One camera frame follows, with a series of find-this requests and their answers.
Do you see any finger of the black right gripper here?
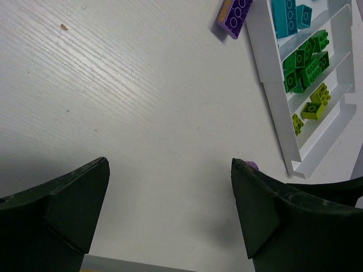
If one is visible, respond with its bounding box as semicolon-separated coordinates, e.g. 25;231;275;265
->
289;177;363;207

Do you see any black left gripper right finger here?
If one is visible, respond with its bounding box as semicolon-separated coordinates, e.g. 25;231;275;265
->
231;159;362;271

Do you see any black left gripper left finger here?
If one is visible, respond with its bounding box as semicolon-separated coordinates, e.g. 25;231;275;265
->
1;157;110;271

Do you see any purple lego brick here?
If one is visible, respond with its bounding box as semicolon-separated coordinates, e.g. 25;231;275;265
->
246;161;259;170
217;0;253;40

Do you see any lime sloped lego brick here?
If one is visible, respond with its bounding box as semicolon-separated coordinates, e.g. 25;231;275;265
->
292;113;304;136

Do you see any lime-green lego pair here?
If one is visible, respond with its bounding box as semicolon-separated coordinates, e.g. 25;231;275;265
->
301;102;325;120

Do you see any lime lego brick front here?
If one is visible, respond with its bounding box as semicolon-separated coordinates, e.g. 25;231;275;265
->
310;83;331;107

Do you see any green small square lego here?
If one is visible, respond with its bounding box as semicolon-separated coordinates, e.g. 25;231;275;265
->
293;76;310;94

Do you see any green lego plate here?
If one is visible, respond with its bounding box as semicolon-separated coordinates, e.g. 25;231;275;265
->
299;51;330;85

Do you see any small blue lego brick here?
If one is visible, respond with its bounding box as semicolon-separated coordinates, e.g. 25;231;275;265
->
296;5;313;29

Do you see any blue square lego brick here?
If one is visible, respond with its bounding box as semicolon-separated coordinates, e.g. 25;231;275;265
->
271;0;298;39

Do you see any green curved lego brick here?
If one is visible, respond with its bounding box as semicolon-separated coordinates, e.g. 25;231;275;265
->
282;49;305;70

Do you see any yellow-green lego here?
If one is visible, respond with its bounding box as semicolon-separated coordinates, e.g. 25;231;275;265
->
296;39;315;69

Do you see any white divided sorting tray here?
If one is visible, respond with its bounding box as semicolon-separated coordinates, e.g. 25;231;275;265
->
246;1;356;179

